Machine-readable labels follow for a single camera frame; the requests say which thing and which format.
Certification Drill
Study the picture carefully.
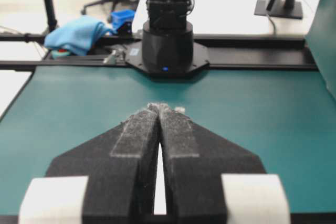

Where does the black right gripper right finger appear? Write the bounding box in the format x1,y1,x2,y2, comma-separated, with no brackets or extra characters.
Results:
158,104,291,223

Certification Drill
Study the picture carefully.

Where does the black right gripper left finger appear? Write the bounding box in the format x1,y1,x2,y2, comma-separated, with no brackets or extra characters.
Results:
18,104,159,223

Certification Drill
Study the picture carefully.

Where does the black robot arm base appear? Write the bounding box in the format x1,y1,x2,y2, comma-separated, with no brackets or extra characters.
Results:
125,0,209,78

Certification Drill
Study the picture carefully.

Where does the teal tape roll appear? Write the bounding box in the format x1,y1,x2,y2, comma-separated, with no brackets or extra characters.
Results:
51,48,71,59

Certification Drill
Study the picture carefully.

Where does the blue cloth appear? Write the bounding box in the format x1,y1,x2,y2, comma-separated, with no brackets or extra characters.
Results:
44,15,113,56

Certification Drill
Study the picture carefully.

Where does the blue plastic box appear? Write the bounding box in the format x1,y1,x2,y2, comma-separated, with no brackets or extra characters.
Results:
111,9,135,35

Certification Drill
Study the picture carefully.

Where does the teal side panel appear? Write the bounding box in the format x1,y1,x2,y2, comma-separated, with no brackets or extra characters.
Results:
306,0,335,97

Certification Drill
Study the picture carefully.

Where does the black monitor stand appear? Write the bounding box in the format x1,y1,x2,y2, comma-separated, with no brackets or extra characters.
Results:
254,0,303,19

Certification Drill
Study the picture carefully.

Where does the black aluminium rail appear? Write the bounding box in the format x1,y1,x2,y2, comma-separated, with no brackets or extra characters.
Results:
1,36,318,71

